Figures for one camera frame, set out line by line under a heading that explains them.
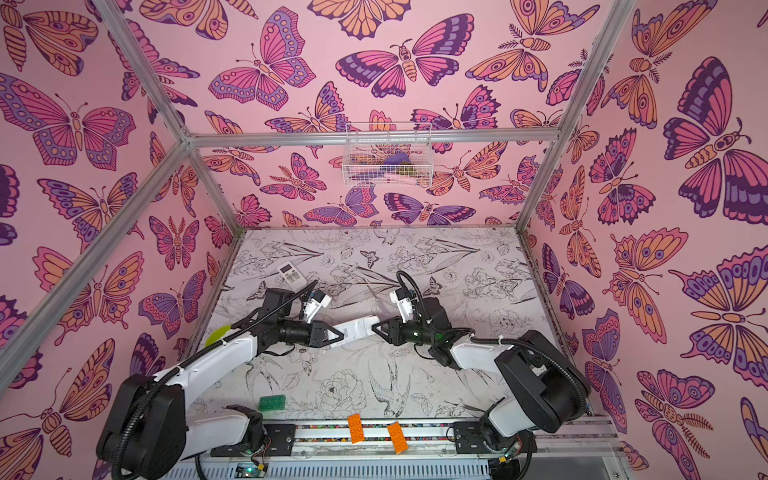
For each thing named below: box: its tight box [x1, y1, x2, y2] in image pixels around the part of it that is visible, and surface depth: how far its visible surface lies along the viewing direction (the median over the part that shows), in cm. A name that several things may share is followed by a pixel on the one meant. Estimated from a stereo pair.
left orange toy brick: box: [348, 413, 365, 444], surface depth 77 cm
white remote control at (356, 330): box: [331, 316, 380, 347], surface depth 83 cm
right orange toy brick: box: [388, 422, 409, 455], surface depth 74 cm
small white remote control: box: [277, 261, 307, 290], surface depth 108 cm
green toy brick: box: [259, 395, 286, 412], surface depth 81 cm
